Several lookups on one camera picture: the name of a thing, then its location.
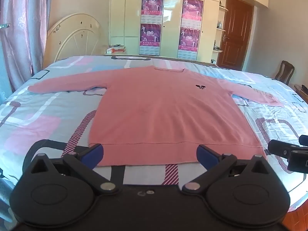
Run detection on brown wooden door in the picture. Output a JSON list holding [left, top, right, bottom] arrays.
[[217, 0, 254, 71]]

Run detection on bed with patterned sheet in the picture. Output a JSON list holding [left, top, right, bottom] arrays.
[[0, 54, 308, 222]]

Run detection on cream round headboard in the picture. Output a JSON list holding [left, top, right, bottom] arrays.
[[46, 13, 101, 63]]

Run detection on purple wall calendar poster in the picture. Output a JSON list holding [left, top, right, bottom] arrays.
[[141, 0, 164, 24], [181, 0, 204, 28], [178, 26, 201, 58], [140, 23, 161, 55]]

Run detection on pink knit sweater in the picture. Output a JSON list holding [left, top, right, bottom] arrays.
[[28, 65, 285, 167]]

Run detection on pink sheer curtain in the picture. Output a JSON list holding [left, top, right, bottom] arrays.
[[0, 0, 54, 101]]

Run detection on wooden side table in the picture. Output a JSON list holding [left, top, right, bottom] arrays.
[[290, 84, 308, 99]]

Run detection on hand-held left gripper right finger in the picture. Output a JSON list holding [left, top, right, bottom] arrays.
[[180, 145, 269, 195]]

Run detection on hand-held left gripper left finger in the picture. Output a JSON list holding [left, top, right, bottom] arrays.
[[30, 144, 121, 195]]

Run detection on wooden chair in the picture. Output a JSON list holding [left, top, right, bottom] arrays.
[[274, 60, 295, 86]]

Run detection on cream corner shelves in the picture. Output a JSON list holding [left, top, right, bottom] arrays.
[[212, 0, 229, 53]]

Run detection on cream wardrobe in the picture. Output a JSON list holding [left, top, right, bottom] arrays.
[[109, 0, 269, 64]]

